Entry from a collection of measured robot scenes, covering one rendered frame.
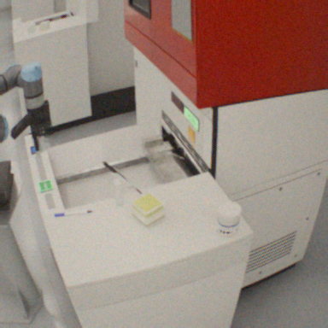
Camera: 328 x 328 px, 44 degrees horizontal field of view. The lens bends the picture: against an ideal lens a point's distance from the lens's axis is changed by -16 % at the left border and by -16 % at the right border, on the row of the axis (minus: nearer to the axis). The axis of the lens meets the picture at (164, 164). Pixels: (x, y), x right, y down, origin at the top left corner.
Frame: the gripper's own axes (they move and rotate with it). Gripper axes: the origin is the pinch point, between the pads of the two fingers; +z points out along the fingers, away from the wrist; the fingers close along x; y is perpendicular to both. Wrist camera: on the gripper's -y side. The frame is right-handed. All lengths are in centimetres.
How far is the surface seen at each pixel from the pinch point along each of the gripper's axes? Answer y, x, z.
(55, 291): -12, 26, 111
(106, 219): 17.8, -24.7, 14.3
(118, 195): 24.0, -19.9, 9.9
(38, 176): -1.1, 7.5, 14.7
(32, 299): -29, 18, 104
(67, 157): 15.0, 34.6, 28.7
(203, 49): 56, -15, -34
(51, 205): 0.9, -10.5, 15.2
